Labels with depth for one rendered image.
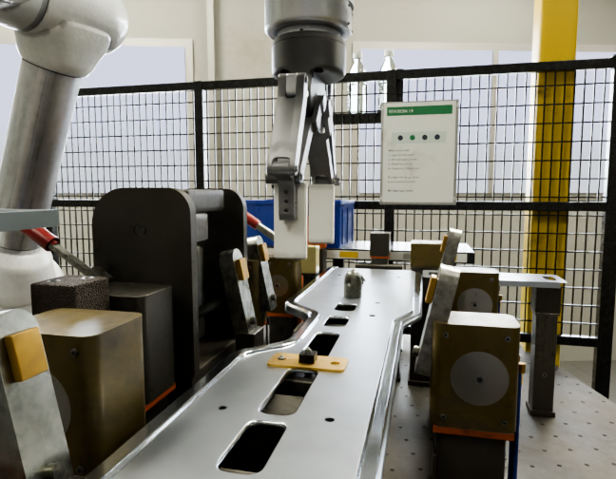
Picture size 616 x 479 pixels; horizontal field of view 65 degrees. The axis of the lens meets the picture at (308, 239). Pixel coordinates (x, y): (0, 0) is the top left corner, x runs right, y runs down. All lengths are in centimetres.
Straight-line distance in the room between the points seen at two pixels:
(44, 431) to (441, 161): 130
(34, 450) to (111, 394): 7
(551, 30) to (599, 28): 230
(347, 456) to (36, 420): 21
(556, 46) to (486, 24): 200
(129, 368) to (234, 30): 303
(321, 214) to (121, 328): 26
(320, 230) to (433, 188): 96
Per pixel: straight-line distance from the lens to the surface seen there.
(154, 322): 54
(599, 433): 119
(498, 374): 56
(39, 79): 101
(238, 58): 330
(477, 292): 89
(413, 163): 150
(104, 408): 42
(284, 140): 42
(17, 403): 37
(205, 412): 44
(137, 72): 338
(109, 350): 41
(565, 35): 164
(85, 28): 98
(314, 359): 53
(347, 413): 43
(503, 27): 364
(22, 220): 55
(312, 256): 105
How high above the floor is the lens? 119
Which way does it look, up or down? 6 degrees down
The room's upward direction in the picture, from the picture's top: straight up
